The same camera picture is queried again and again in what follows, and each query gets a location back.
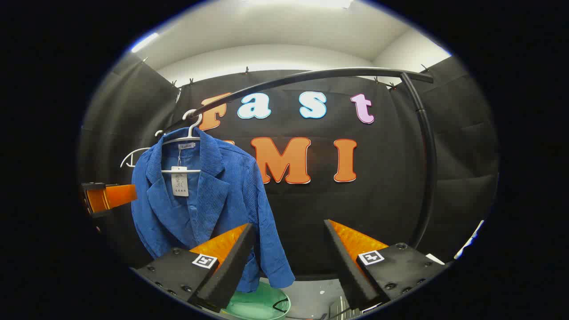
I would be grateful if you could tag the ceiling light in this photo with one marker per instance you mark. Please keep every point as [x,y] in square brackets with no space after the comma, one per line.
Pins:
[144,42]

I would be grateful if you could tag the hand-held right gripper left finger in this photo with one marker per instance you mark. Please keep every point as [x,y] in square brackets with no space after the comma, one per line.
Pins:
[231,266]

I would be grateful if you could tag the white cabinet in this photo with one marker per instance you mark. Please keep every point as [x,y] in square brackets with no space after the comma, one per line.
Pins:
[342,306]

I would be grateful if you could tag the green mesh laundry hamper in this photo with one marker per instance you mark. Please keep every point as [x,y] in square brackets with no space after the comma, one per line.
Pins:
[258,304]

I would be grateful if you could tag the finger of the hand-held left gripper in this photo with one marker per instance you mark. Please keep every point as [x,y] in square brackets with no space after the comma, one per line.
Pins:
[113,197]

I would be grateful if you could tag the black metal clothes rack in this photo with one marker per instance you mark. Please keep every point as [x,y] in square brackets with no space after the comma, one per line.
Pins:
[311,76]

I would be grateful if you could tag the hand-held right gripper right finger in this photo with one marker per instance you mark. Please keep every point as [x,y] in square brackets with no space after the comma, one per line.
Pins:
[351,271]

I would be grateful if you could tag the white plastic clothes hanger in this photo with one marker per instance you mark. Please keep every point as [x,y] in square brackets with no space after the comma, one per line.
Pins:
[135,150]
[194,170]

